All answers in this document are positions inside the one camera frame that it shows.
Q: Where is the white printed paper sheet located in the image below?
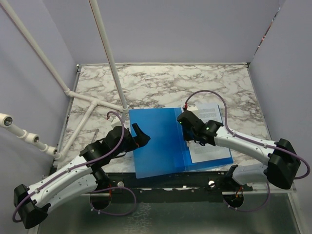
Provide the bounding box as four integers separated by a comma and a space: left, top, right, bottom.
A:
187, 103, 233, 165

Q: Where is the blue clip file folder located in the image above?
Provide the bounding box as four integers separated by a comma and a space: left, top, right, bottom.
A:
129, 108, 227, 178

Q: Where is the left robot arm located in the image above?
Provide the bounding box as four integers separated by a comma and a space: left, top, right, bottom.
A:
12, 123, 151, 229

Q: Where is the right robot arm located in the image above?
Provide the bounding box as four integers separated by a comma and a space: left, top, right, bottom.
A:
177, 111, 303, 191

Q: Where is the metal pen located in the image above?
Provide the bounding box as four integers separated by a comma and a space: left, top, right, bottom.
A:
92, 129, 99, 143

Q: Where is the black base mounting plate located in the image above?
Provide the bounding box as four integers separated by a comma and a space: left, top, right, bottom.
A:
108, 171, 241, 203

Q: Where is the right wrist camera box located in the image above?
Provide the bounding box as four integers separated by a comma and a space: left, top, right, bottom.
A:
186, 104, 198, 114

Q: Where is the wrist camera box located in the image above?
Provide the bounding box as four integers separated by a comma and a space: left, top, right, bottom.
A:
186, 104, 198, 114
109, 117, 122, 129

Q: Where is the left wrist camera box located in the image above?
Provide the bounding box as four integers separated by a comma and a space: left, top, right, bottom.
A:
109, 117, 122, 129

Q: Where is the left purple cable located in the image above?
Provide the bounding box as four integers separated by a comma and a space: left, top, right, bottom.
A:
12, 111, 137, 223

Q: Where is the purple cable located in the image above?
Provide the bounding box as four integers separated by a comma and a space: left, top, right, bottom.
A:
183, 90, 311, 212
12, 111, 137, 223

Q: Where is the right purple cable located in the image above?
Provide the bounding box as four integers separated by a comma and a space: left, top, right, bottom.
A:
183, 90, 311, 212

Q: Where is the white pvc pipe frame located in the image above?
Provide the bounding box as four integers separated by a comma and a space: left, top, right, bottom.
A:
0, 0, 129, 160

